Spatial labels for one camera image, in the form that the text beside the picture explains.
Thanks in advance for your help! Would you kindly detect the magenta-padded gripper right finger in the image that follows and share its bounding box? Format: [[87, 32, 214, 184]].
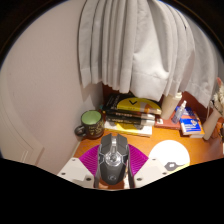
[[127, 144, 170, 190]]

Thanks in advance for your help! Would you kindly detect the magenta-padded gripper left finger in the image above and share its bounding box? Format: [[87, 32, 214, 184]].
[[57, 144, 101, 189]]

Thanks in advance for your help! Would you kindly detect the grey black computer mouse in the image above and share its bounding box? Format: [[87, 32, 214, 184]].
[[96, 132, 131, 186]]

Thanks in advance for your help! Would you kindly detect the white yellow black mouse pad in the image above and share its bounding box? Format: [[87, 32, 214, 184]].
[[148, 139, 191, 173]]

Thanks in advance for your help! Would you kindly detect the dark mug green inside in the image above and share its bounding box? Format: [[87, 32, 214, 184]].
[[74, 109, 105, 140]]

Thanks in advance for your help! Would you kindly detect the yellow white book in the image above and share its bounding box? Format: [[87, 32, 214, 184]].
[[103, 120, 153, 138]]

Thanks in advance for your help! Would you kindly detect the red book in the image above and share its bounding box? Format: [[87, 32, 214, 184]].
[[154, 116, 182, 130]]

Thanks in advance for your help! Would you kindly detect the blue cover book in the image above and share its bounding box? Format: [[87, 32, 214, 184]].
[[174, 106, 203, 136]]

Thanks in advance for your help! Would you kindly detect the small clear spray bottle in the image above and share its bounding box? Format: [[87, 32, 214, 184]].
[[171, 99, 188, 125]]

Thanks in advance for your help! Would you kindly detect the cream tumbler cup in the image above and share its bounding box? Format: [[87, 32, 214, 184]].
[[160, 91, 183, 121]]

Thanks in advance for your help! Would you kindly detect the black yellow cover book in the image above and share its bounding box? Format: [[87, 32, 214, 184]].
[[101, 93, 163, 116]]

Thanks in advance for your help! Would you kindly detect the white jug vase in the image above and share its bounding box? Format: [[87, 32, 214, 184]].
[[202, 101, 224, 141]]

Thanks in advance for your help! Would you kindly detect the white pleated curtain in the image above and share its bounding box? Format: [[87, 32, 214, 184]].
[[77, 0, 221, 108]]

